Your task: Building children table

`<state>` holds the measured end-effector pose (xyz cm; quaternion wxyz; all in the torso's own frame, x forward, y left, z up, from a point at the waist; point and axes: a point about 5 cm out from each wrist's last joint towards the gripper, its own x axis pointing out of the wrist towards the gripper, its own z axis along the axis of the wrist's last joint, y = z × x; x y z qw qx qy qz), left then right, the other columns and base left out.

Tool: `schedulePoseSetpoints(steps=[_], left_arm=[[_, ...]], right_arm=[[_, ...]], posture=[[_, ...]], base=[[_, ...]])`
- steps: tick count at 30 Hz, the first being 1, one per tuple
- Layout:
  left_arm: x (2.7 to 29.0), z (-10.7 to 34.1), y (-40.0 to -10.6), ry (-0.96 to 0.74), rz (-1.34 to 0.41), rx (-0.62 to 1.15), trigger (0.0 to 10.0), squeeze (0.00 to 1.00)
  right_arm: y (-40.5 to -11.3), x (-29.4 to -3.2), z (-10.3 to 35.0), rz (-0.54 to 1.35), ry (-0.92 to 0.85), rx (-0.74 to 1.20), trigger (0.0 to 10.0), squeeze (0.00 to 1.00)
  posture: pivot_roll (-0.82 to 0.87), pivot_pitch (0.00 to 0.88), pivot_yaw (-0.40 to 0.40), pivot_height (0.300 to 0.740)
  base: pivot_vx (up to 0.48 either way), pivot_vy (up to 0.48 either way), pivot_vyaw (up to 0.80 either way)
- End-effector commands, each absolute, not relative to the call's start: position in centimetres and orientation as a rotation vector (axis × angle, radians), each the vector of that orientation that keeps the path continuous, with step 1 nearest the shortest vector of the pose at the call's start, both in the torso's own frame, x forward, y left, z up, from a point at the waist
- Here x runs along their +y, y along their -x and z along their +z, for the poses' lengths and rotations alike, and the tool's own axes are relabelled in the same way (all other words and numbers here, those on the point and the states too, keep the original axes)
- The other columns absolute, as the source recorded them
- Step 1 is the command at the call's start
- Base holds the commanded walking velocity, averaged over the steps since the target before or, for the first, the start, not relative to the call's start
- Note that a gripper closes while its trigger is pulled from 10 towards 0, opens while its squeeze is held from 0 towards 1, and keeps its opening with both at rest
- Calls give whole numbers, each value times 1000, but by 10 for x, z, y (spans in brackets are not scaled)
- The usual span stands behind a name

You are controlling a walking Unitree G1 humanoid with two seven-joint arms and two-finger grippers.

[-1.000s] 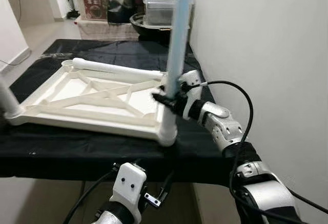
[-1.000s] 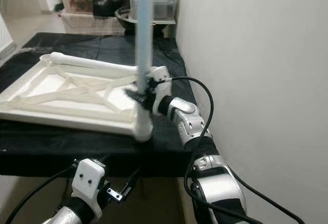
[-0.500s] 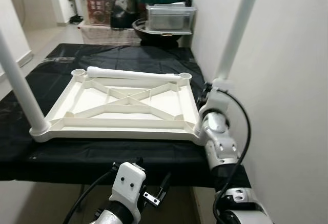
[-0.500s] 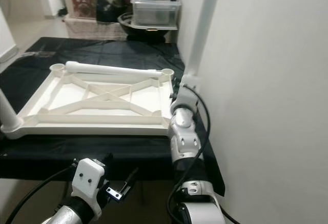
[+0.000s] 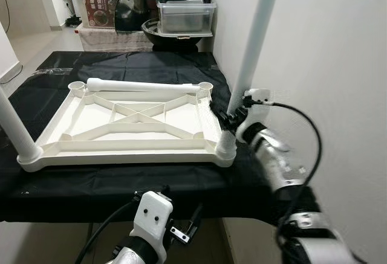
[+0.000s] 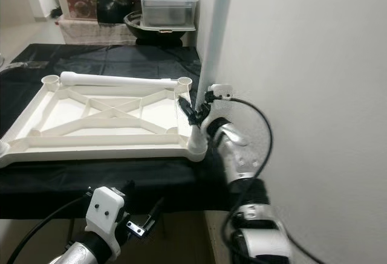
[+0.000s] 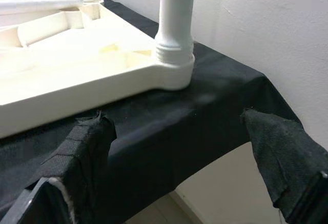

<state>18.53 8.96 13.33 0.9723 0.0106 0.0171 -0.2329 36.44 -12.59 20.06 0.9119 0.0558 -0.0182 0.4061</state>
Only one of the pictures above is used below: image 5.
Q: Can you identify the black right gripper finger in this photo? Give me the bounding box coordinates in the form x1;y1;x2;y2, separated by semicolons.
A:
209;102;233;126

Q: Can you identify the black tablecloth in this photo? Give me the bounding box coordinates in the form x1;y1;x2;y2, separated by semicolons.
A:
0;51;315;222

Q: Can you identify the white plastic table top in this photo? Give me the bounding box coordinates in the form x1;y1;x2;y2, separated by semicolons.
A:
17;82;238;173

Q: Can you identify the black round basin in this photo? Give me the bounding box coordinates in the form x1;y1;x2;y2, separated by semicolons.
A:
141;18;213;50

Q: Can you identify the clear plastic container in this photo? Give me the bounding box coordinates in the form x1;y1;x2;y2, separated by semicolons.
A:
157;0;216;35

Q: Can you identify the patterned bench cloth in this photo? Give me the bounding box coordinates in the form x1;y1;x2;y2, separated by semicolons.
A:
76;27;155;52

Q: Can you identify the orange lid storage box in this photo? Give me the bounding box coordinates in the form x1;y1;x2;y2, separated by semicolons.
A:
68;0;131;29

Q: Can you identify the floor mop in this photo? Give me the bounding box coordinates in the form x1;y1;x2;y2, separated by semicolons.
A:
57;0;85;28

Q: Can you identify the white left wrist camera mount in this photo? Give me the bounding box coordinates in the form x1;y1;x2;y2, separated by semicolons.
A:
130;192;174;259

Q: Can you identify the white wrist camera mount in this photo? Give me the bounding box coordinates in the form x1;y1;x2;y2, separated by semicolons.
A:
235;87;271;144
130;192;174;259

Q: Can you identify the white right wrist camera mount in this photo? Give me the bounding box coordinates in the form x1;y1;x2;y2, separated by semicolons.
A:
235;87;271;144

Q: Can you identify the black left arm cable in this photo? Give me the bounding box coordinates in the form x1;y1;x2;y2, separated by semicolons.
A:
76;196;141;264

